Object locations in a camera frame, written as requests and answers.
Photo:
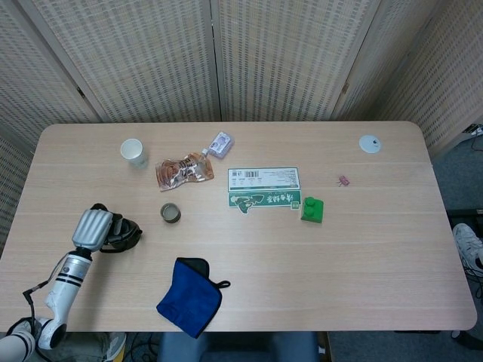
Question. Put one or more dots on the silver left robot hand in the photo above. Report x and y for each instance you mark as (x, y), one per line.
(90, 230)

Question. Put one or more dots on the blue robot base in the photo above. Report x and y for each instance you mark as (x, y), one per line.
(226, 348)

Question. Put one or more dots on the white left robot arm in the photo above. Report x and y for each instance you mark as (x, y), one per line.
(64, 286)

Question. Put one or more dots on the white paper cup green print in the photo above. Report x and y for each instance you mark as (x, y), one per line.
(132, 151)

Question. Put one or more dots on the orange spout pouch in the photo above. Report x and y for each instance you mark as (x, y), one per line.
(181, 173)

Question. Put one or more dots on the olive bag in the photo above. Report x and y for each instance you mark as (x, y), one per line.
(98, 347)

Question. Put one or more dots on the blue cloth with black trim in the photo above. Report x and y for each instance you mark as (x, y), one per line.
(188, 301)

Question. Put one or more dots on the purple plastic packet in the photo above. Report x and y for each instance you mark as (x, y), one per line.
(220, 145)

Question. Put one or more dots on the green and white packaging card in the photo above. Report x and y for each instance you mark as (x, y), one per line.
(264, 179)

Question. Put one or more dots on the woven folding screen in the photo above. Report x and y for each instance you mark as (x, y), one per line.
(151, 56)

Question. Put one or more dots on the green toy brick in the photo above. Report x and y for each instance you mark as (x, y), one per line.
(313, 215)

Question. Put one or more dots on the pink binder clip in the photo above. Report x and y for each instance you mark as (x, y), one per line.
(343, 180)

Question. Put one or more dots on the white sneaker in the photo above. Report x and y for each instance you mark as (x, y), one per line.
(466, 241)

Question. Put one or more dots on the white power strip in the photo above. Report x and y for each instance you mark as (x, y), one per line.
(474, 130)

